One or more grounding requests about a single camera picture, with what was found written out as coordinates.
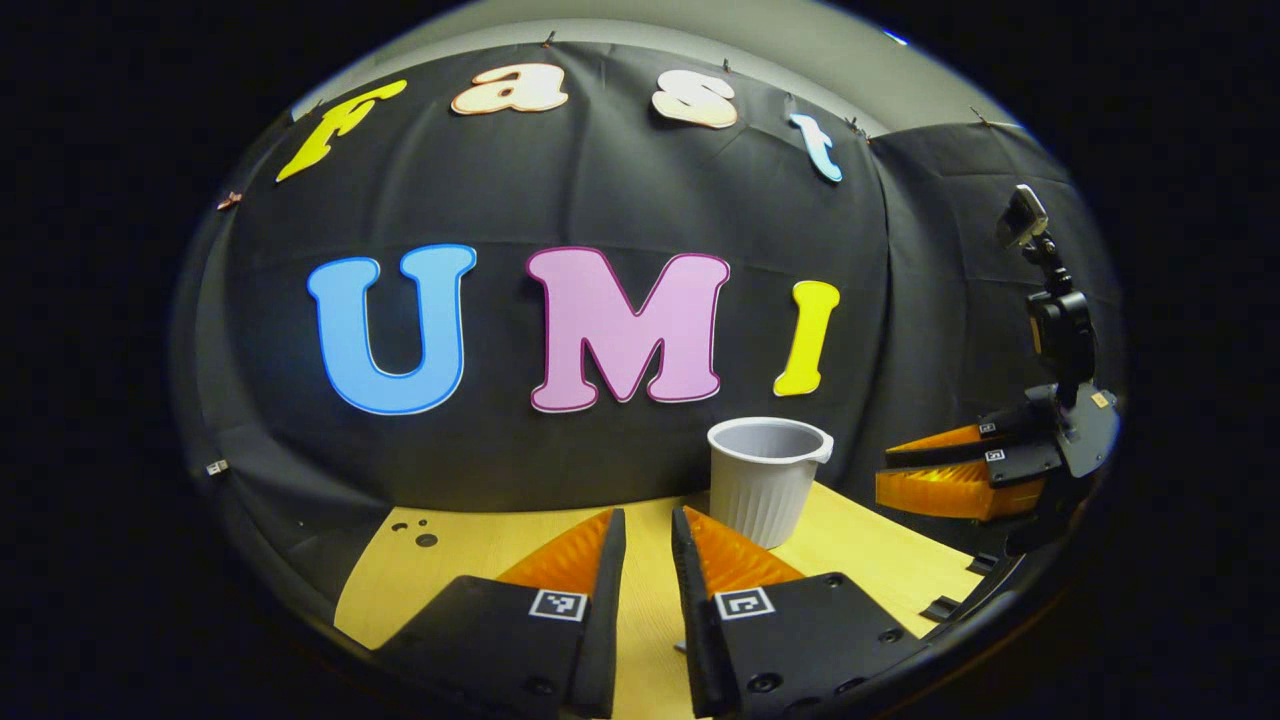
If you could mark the small black bracket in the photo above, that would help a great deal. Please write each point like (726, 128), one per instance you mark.
(984, 562)
(940, 609)

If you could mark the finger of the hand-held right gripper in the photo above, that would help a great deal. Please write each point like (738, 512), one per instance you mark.
(950, 490)
(960, 448)

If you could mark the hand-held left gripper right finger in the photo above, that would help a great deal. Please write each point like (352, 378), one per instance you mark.
(800, 640)

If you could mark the yellow wooden desktop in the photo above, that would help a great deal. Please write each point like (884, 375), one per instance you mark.
(880, 570)

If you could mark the white ribbed garbage bin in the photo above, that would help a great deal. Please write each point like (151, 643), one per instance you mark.
(765, 490)

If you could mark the copper cloth clip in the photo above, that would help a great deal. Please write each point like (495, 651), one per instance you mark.
(229, 200)

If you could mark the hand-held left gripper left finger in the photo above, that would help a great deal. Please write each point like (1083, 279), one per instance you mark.
(500, 640)

